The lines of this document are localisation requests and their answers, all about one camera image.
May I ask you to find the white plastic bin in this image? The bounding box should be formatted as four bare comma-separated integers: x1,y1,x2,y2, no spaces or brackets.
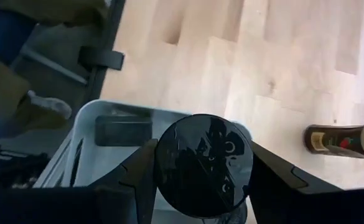
34,99,254,224

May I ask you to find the person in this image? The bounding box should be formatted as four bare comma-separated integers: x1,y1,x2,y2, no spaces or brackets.
0,0,108,141

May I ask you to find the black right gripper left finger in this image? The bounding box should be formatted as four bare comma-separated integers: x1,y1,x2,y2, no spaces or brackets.
90,139,159,224

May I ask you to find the orange spice bottle black cap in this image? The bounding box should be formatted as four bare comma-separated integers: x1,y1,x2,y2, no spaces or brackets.
154,113,254,224

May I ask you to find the black table frame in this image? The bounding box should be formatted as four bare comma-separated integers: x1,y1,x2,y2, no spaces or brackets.
75,0,127,105

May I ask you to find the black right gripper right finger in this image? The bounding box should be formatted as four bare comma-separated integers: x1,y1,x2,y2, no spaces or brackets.
249,141,341,224

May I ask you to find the yellow-capped brown spice bottle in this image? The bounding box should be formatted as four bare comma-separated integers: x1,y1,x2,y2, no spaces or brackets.
302,120,364,163

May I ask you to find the person's shoe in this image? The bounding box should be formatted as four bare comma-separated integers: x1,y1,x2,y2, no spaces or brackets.
26,90,73,121

